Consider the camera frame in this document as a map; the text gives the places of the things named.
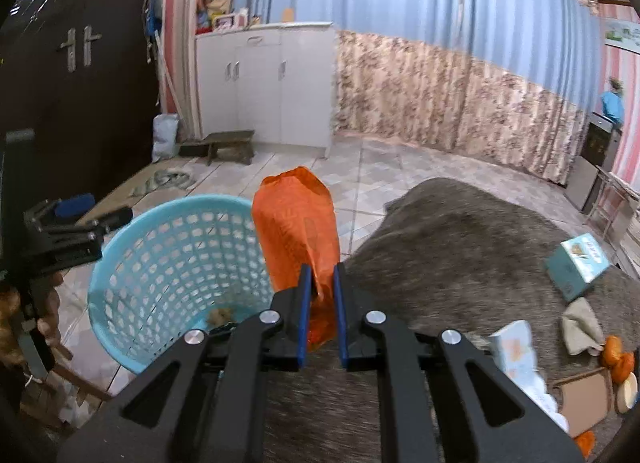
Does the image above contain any light blue snack package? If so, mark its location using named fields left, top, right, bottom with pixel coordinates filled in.
left=489, top=320, right=568, bottom=433

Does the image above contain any beige cloth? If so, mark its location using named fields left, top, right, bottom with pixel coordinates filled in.
left=561, top=297, right=605, bottom=357

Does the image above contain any orange tangerine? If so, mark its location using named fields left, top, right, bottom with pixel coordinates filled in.
left=602, top=335, right=623, bottom=369
left=611, top=353, right=634, bottom=385

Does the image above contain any small cream bowl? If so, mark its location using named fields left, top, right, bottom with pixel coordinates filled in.
left=616, top=372, right=639, bottom=414

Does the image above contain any orange plastic bag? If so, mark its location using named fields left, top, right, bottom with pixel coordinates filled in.
left=252, top=166, right=341, bottom=350

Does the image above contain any person's hand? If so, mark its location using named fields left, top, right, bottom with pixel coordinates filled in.
left=1, top=272, right=63, bottom=376

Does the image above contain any green rag on floor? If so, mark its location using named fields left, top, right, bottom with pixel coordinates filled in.
left=129, top=168, right=195, bottom=197

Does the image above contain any light blue plastic basket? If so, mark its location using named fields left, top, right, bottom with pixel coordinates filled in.
left=88, top=194, right=273, bottom=374

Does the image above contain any white plastic bag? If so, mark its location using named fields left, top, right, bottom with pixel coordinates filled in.
left=152, top=113, right=179, bottom=163

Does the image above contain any grey shaggy rug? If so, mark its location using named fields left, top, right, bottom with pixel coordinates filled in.
left=259, top=176, right=640, bottom=463

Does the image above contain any dark double door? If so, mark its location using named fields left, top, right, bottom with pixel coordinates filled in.
left=1, top=0, right=158, bottom=198

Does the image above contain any teal cardboard box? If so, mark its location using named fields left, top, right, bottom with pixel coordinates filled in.
left=546, top=233, right=610, bottom=303

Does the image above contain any small wooden stool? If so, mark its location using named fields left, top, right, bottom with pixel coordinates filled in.
left=203, top=130, right=255, bottom=165

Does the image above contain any folding small table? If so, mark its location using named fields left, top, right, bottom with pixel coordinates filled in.
left=584, top=166, right=639, bottom=245

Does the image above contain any white cabinet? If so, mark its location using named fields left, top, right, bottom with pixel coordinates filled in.
left=195, top=22, right=336, bottom=157

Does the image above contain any grey water dispenser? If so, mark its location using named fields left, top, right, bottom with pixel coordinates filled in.
left=565, top=112, right=622, bottom=214

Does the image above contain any blue covered plant pot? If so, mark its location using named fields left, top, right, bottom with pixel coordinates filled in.
left=600, top=76, right=625, bottom=129

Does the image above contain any blue and floral curtain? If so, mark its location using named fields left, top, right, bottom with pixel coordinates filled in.
left=233, top=0, right=601, bottom=183

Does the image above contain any framed wall picture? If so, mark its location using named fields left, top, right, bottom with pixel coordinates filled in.
left=603, top=18, right=640, bottom=54

